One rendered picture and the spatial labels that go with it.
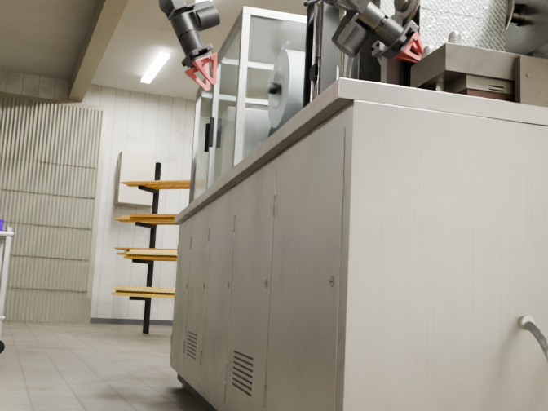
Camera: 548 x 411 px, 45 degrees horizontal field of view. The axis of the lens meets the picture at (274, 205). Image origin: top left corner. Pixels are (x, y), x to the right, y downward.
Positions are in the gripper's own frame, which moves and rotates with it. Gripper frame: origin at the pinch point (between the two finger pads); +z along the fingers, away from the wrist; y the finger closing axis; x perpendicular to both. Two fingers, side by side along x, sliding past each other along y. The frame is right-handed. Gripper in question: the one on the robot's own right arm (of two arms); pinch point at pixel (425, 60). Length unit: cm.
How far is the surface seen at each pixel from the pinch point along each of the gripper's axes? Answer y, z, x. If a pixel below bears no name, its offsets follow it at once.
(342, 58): -75, -9, 28
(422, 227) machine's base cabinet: 26, 11, -45
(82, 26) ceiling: -641, -219, 160
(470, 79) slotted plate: 18.9, 6.1, -8.7
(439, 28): 0.2, -1.4, 9.1
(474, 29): 0.2, 6.2, 15.1
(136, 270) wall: -878, 3, -24
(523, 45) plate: -4.6, 21.2, 24.5
